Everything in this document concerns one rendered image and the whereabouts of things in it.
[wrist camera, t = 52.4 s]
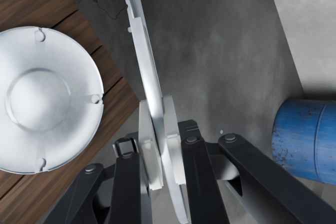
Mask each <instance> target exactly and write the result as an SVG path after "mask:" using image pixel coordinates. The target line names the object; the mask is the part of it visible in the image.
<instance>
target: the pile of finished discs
mask: <svg viewBox="0 0 336 224"><path fill-rule="evenodd" d="M103 94H104V88H103V83H102V79H101V75H100V73H99V70H98V68H97V66H96V64H95V62H94V61H93V59H92V58H91V56H90V55H89V54H88V52H87V51H86V50H85V49H84V48H83V47H82V46H81V45H80V44H79V43H78V42H76V41H75V40H74V39H72V38H71V37H69V36H67V35H66V34H64V33H61V32H59V31H57V30H54V29H50V28H40V27H35V26H21V27H15V28H11V29H8V30H5V31H2V32H0V170H3V171H6V172H10V173H14V174H23V175H32V174H36V173H40V172H45V171H52V170H54V169H57V168H59V167H61V166H63V165H65V164H67V163H68V162H70V161H71V160H73V159H74V158H75V157H77V156H78V155H79V154H80V153H81V152H82V151H83V150H84V149H85V148H86V147H87V145H88V144H89V143H90V141H91V140H92V138H93V137H94V135H95V133H96V131H97V129H98V127H99V124H100V122H101V118H102V114H103V109H104V104H103V101H102V97H103Z"/></svg>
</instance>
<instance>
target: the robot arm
mask: <svg viewBox="0 0 336 224"><path fill-rule="evenodd" d="M162 109H163V120H164V130H165V139H166V144H167V148H168V152H169V157H170V161H171V165H172V170H173V174H174V178H175V183H178V185H180V184H185V183H186V189H187V196H188V203H189V210H190V218H191V224H230V221H229V218H228V215H227V212H226V208H225V205H224V202H223V198H222V195H221V192H220V189H219V185H218V182H217V180H224V181H225V184H226V186H227V187H228V188H229V189H230V191H231V192H232V193H233V194H234V195H235V197H236V198H237V199H238V200H239V201H240V203H241V204H242V205H243V206H244V208H245V209H246V210H247V211H248V212H249V214H250V215H251V216H252V217H253V219H254V220H255V221H256V222H257V223H258V224H336V209H335V208H334V207H332V206H331V205H330V204H329V203H327V202H326V201H325V200H323V199H322V198H321V197H320V196H318V195H317V194H316V193H314V192H313V191H312V190H311V189H309V188H308V187H307V186H306V185H304V184H303V183H302V182H300V181H299V180H298V179H297V178H295V177H294V176H293V175H291V174H290V173H289V172H288V171H286V170H285V169H284V168H282V167H281V166H280V165H279V164H277V163H276V162H275V161H274V160H272V159H271V158H270V157H268V156H267V155H266V154H265V153H263V152H262V151H261V150H259V149H258V148H257V147H256V146H254V145H253V144H252V143H251V142H249V141H248V140H247V139H245V138H244V137H243V136H242V135H240V134H236V133H228V134H225V135H223V136H221V137H220V138H219V139H218V143H210V142H206V141H205V140H204V138H203V137H202V135H201V133H200V130H199V127H198V124H197V122H196V121H195V120H193V119H190V120H185V121H181V122H178V121H177V117H176V112H175V107H174V103H173V98H172V95H170V94H167V95H163V97H162ZM113 149H114V152H115V155H116V163H115V164H113V165H111V166H109V167H106V168H104V166H103V164H101V163H92V164H90V165H87V166H85V167H84V168H83V169H82V170H81V171H80V172H79V173H78V174H77V176H76V177H75V179H74V180H73V181H72V183H71V184H70V186H69V187H68V188H67V190H66V191H65V193H64V194H63V195H62V197H61V198H60V200H59V201H58V202H57V204H56V205H55V207H54V208H53V210H52V211H51V212H50V214H49V215H48V217H47V218H46V219H45V221H44V222H43V224H153V218H152V204H151V192H150V189H152V190H157V189H161V188H162V186H164V184H163V175H162V166H161V157H160V153H159V148H158V144H157V140H156V136H155V132H154V128H153V124H152V119H151V115H150V111H149V107H148V102H147V99H144V100H141V101H140V102H139V128H138V131H137V132H132V133H128V134H126V135H125V136H124V137H122V138H120V139H118V140H116V141H115V142H114V143H113Z"/></svg>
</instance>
